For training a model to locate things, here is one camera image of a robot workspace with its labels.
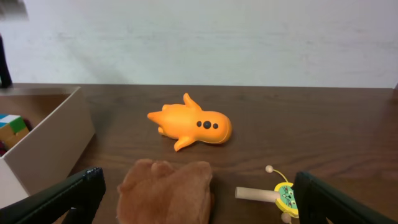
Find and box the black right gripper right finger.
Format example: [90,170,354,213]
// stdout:
[293,171,397,224]

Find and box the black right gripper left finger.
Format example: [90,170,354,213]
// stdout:
[1,167,106,224]

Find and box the multicolour puzzle cube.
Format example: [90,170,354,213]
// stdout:
[0,113,30,149]

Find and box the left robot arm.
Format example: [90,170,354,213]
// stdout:
[0,37,12,88]

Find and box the white cardboard box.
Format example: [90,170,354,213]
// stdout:
[1,87,95,207]

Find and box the brown plush toy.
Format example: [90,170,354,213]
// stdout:
[116,159,213,224]

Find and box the orange rubber animal toy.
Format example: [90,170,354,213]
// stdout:
[147,93,233,151]

